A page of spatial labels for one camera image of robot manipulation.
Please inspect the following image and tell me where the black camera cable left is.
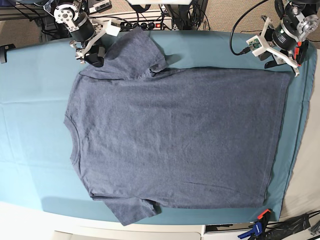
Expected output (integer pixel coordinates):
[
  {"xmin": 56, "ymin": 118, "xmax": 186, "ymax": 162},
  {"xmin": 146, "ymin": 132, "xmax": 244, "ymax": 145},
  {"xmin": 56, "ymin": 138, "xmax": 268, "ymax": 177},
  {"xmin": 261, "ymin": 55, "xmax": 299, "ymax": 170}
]
[{"xmin": 229, "ymin": 0, "xmax": 268, "ymax": 56}]

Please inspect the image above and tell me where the orange blue clamp bottom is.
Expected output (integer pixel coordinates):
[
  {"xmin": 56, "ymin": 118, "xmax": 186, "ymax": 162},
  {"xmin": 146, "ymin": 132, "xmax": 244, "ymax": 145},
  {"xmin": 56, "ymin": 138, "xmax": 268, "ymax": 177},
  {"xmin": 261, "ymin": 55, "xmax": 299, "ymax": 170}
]
[{"xmin": 237, "ymin": 208, "xmax": 272, "ymax": 240}]

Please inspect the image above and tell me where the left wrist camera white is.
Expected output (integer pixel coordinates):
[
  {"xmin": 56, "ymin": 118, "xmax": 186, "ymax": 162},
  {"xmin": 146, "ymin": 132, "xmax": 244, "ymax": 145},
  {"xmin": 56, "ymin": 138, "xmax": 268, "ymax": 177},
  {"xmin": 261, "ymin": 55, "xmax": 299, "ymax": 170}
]
[{"xmin": 246, "ymin": 35, "xmax": 264, "ymax": 57}]

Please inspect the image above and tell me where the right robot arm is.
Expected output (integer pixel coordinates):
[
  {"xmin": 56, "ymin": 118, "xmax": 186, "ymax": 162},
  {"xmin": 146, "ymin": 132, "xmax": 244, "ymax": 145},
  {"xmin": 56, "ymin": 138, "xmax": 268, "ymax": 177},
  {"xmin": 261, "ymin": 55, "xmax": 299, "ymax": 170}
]
[{"xmin": 43, "ymin": 0, "xmax": 112, "ymax": 68}]

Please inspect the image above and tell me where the black bag bottom right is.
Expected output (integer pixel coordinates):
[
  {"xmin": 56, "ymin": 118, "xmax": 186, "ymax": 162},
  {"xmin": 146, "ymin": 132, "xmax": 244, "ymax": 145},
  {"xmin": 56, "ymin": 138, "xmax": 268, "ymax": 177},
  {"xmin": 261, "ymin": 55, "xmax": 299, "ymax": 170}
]
[{"xmin": 257, "ymin": 213, "xmax": 311, "ymax": 240}]

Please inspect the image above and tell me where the orange black clamp top right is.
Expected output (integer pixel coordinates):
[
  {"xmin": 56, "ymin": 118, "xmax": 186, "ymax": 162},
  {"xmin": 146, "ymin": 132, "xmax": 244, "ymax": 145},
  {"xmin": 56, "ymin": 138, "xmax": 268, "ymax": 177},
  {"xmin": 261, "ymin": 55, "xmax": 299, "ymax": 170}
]
[{"xmin": 294, "ymin": 40, "xmax": 309, "ymax": 66}]

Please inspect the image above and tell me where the black clamp left edge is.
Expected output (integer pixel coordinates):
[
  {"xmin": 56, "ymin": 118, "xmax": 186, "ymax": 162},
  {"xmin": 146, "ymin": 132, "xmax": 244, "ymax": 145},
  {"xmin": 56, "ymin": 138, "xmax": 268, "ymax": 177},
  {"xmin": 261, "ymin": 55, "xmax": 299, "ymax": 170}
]
[{"xmin": 0, "ymin": 43, "xmax": 16, "ymax": 64}]

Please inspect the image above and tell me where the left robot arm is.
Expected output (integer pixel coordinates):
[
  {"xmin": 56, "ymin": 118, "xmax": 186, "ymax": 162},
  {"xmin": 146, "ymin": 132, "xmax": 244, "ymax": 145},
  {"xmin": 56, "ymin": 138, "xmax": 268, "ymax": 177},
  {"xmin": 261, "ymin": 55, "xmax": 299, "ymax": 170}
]
[{"xmin": 260, "ymin": 0, "xmax": 320, "ymax": 66}]

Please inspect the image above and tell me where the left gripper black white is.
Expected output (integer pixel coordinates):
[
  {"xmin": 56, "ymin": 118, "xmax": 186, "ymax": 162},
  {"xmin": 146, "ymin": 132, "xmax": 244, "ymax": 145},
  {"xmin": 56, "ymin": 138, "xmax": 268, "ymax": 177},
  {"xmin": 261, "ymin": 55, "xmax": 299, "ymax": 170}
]
[{"xmin": 259, "ymin": 15, "xmax": 300, "ymax": 77}]

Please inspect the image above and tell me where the blue heathered T-shirt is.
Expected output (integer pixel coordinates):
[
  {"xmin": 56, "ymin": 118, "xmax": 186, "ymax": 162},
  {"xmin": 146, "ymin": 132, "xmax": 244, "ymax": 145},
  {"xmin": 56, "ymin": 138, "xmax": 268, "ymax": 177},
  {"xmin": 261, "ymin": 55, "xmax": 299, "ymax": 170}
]
[{"xmin": 64, "ymin": 29, "xmax": 291, "ymax": 226}]

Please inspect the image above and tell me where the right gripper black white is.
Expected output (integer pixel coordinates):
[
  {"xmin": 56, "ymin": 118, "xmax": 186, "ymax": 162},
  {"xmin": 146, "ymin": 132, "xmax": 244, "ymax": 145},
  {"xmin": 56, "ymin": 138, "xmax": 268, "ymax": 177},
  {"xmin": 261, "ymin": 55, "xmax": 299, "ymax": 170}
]
[{"xmin": 69, "ymin": 15, "xmax": 108, "ymax": 68}]

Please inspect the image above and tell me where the white power strip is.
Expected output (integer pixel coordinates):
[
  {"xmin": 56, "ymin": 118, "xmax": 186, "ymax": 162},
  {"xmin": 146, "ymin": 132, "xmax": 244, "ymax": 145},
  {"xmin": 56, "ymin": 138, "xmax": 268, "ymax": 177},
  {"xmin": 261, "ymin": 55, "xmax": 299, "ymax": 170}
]
[{"xmin": 120, "ymin": 19, "xmax": 174, "ymax": 32}]

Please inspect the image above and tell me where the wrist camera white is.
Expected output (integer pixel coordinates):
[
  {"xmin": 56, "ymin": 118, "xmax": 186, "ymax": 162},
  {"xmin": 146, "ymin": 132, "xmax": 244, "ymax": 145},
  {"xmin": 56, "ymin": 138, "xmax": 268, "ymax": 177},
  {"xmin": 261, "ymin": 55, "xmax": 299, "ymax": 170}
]
[
  {"xmin": 105, "ymin": 20, "xmax": 121, "ymax": 37},
  {"xmin": 246, "ymin": 35, "xmax": 264, "ymax": 57}
]

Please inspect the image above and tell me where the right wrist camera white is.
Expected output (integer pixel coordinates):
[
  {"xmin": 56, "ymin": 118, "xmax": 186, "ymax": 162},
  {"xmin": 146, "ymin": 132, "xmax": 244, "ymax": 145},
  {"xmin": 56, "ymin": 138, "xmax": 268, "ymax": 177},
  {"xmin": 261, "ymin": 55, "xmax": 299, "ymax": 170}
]
[{"xmin": 105, "ymin": 20, "xmax": 121, "ymax": 37}]

